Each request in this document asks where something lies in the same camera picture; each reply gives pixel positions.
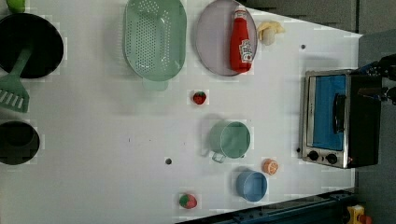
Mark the blue cup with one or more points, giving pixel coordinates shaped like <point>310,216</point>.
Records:
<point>251,185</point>

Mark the grey round plate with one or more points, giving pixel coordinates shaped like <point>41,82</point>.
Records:
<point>213,36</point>

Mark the blue metal table frame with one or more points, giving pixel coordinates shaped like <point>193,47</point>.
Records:
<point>325,208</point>

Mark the yellow red emergency button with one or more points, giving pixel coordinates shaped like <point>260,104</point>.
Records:
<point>357,215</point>

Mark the black silver toaster oven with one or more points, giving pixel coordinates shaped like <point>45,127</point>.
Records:
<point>357,116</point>

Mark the orange slice toy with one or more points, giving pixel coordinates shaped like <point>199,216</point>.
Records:
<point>270,167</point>

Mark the green metal mug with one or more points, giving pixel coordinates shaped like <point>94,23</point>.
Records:
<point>229,140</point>

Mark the small black cup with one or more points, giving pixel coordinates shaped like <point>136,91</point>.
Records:
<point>19,142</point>

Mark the red ketchup bottle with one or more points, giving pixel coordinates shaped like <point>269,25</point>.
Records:
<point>241,54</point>

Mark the red green strawberry toy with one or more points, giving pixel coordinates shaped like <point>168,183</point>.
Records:
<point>187,201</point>

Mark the lime green cup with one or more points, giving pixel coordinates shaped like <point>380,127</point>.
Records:
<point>16,6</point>

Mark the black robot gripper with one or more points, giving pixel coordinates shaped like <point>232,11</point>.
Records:
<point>384,68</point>

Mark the large black bowl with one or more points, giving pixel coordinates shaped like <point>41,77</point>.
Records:
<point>28,31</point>

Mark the green perforated colander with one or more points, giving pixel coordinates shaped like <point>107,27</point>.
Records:
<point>155,40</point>

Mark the green slotted spatula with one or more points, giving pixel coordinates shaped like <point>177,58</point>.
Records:
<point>13,94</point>

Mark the blue glass oven door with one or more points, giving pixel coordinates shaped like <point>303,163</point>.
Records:
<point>322,93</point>

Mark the peeled banana toy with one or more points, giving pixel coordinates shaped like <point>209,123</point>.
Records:
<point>268,30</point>

